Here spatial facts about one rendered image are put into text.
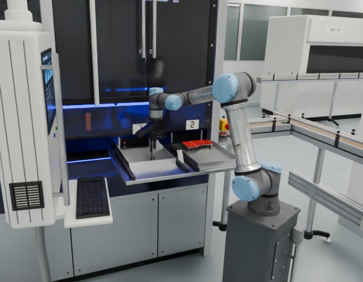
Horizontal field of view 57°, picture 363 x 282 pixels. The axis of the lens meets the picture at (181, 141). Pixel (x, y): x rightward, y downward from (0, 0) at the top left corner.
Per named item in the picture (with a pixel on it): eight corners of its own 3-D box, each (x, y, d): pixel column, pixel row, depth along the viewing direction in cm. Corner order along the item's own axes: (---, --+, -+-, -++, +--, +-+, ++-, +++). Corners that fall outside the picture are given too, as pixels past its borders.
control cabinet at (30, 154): (24, 179, 175) (5, 22, 151) (63, 177, 180) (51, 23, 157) (4, 233, 129) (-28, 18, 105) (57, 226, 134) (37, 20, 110)
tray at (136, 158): (115, 149, 202) (115, 143, 201) (156, 145, 212) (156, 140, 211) (129, 169, 172) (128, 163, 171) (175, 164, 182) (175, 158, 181)
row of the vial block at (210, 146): (185, 152, 200) (185, 145, 199) (211, 149, 207) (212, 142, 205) (186, 153, 198) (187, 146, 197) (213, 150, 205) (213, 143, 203)
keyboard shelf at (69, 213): (52, 185, 175) (51, 181, 174) (106, 181, 183) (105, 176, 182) (42, 232, 134) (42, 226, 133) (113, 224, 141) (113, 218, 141)
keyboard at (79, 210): (77, 180, 175) (76, 176, 175) (104, 178, 179) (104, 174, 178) (76, 219, 139) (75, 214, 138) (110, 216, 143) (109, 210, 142)
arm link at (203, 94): (264, 67, 147) (186, 88, 182) (250, 69, 140) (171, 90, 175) (268, 93, 148) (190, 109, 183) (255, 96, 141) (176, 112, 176)
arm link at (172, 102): (187, 94, 168) (172, 91, 175) (171, 96, 160) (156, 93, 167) (187, 109, 170) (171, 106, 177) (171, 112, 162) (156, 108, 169)
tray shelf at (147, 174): (107, 153, 201) (107, 149, 200) (210, 142, 227) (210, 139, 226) (126, 185, 159) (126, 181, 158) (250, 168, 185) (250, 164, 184)
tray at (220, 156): (174, 149, 205) (174, 144, 204) (212, 145, 215) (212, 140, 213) (197, 169, 175) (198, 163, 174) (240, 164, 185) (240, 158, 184)
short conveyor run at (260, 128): (211, 144, 229) (212, 122, 224) (201, 137, 243) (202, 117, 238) (291, 136, 255) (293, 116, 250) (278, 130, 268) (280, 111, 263)
